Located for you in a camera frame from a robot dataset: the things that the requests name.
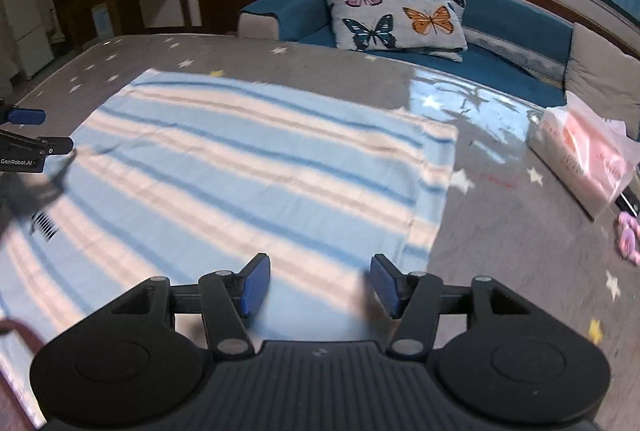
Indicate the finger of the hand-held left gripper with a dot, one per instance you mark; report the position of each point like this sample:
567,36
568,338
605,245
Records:
27,116
55,146

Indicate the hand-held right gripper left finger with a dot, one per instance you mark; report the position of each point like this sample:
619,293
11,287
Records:
255,286

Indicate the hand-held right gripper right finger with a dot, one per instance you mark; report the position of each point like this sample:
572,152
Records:
385,286

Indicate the blue white striped garment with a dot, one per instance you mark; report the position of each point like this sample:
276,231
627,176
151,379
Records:
250,161

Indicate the white refrigerator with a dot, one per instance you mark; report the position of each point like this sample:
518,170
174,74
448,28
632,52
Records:
25,26

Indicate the pale blue carton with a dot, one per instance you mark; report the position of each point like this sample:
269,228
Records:
102,22

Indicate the clear plastic sheet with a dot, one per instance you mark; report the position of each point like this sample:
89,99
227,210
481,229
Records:
450,106

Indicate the pink plastic bag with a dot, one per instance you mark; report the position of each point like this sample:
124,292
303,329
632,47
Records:
580,146

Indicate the pink soft toy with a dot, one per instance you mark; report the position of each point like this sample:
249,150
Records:
629,238

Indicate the blue sofa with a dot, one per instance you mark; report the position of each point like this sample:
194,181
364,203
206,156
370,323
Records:
515,21

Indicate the grey cushion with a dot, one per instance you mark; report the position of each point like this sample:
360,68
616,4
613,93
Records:
600,71

